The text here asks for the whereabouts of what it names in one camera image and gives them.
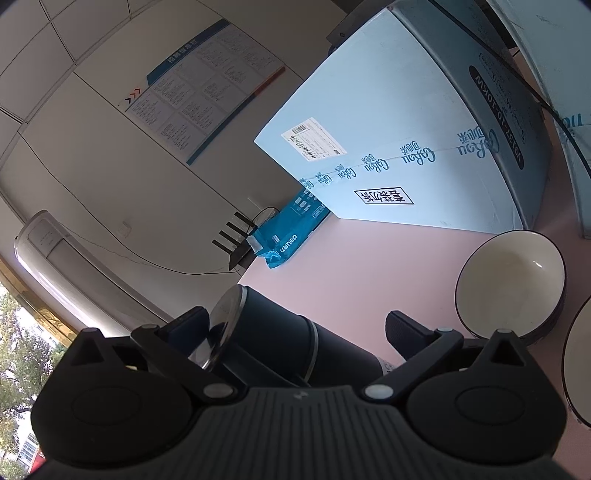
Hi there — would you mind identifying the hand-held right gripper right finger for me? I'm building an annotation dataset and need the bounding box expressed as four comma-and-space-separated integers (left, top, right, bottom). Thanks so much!
362, 310, 527, 405

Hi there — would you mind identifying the dark blue vacuum bottle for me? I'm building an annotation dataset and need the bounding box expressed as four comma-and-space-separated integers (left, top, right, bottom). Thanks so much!
187, 285, 394, 389

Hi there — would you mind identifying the white striped bowl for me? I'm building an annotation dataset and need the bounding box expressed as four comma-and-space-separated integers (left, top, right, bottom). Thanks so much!
560, 295, 591, 428

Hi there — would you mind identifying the dark blue patterned bowl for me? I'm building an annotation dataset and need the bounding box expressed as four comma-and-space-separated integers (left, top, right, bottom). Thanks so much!
455, 229, 568, 348

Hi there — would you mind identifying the black cable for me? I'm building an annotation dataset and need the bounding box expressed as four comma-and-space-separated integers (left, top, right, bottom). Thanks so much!
429, 0, 591, 172

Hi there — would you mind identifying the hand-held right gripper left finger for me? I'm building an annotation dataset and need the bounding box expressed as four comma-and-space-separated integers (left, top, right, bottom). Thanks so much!
69, 305, 236, 405

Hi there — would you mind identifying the light blue cardboard box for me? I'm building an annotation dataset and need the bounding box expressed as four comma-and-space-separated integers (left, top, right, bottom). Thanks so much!
254, 0, 556, 234

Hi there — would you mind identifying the window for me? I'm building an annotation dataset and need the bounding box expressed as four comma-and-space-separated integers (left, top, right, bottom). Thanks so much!
0, 281, 75, 480

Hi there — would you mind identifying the white standing air conditioner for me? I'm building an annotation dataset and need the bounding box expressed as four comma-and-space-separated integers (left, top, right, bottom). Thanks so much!
13, 210, 178, 342

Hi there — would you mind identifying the teal paper ream packet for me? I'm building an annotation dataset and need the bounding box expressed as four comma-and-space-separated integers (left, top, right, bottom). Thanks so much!
249, 187, 331, 271

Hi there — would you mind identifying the wall poster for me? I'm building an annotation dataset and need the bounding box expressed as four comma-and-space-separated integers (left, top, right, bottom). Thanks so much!
117, 18, 286, 166

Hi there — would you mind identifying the black wifi router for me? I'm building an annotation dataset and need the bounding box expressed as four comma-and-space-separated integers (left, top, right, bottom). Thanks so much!
211, 211, 260, 272

